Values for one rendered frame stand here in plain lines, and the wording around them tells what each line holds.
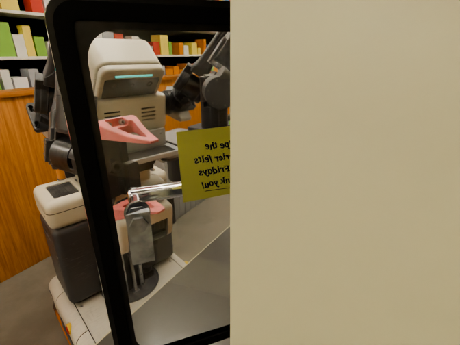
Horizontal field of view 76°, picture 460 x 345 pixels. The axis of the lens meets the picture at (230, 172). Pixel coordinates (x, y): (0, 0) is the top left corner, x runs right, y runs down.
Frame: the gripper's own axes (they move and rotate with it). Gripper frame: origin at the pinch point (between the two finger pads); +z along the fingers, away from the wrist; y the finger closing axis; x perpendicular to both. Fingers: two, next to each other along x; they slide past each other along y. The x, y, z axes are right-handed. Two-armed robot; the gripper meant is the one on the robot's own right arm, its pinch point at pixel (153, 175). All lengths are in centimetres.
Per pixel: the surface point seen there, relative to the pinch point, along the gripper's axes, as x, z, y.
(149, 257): -9.0, 7.8, -4.1
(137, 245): -9.8, 7.2, -2.5
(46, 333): 21, -113, -118
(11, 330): 12, -130, -118
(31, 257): 46, -173, -110
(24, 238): 45, -173, -95
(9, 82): 82, -222, -1
